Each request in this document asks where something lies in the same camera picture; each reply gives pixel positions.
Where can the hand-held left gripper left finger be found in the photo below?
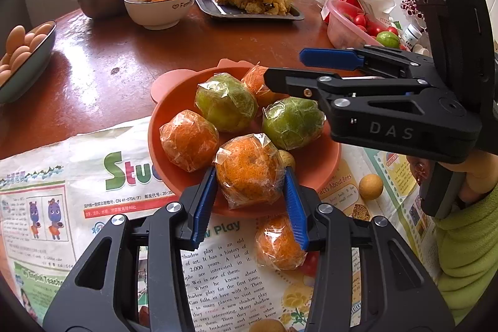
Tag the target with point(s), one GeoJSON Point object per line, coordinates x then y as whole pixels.
{"type": "Point", "coordinates": [205, 209]}

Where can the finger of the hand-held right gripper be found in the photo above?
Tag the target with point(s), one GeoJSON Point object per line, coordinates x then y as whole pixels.
{"type": "Point", "coordinates": [303, 83]}
{"type": "Point", "coordinates": [330, 56]}

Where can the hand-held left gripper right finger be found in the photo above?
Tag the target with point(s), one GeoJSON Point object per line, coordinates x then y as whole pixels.
{"type": "Point", "coordinates": [295, 213]}

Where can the green orange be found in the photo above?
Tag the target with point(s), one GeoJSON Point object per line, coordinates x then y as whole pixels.
{"type": "Point", "coordinates": [292, 122]}
{"type": "Point", "coordinates": [225, 102]}

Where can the small orange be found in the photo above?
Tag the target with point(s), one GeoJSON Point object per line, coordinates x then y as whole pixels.
{"type": "Point", "coordinates": [258, 83]}
{"type": "Point", "coordinates": [278, 242]}

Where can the brown longan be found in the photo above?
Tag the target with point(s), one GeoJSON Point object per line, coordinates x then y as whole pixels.
{"type": "Point", "coordinates": [370, 187]}
{"type": "Point", "coordinates": [288, 159]}
{"type": "Point", "coordinates": [266, 326]}

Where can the large orange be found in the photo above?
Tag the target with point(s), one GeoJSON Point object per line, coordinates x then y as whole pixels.
{"type": "Point", "coordinates": [249, 168]}
{"type": "Point", "coordinates": [188, 141]}

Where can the orange plastic plate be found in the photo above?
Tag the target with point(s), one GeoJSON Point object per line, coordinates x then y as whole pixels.
{"type": "Point", "coordinates": [155, 145]}

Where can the person's right forearm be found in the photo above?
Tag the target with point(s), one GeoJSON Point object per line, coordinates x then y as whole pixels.
{"type": "Point", "coordinates": [470, 250]}

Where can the person's right hand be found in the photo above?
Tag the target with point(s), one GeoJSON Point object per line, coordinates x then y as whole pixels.
{"type": "Point", "coordinates": [480, 176]}

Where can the pink plastic container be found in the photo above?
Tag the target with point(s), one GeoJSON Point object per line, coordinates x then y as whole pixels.
{"type": "Point", "coordinates": [344, 34]}

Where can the red cherry tomato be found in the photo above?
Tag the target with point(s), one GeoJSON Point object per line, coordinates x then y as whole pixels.
{"type": "Point", "coordinates": [376, 29]}
{"type": "Point", "coordinates": [360, 21]}

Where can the small green fruit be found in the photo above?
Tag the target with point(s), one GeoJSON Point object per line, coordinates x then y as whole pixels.
{"type": "Point", "coordinates": [387, 40]}

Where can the white medicine bottle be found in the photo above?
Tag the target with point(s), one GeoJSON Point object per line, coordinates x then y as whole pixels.
{"type": "Point", "coordinates": [411, 37]}

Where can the colourful printed newspaper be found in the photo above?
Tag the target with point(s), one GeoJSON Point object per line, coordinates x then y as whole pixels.
{"type": "Point", "coordinates": [397, 176]}
{"type": "Point", "coordinates": [218, 277]}

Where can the white plastic bag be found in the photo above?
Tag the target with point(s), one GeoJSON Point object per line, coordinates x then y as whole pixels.
{"type": "Point", "coordinates": [377, 1]}

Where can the white ceramic bowl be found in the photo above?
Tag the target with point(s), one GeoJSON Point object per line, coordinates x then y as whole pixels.
{"type": "Point", "coordinates": [159, 15]}

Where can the grey-blue egg bowl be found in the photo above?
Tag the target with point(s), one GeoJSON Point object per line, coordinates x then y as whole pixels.
{"type": "Point", "coordinates": [27, 79]}

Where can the pile of brown eggs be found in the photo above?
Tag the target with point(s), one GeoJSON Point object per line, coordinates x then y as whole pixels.
{"type": "Point", "coordinates": [21, 48]}

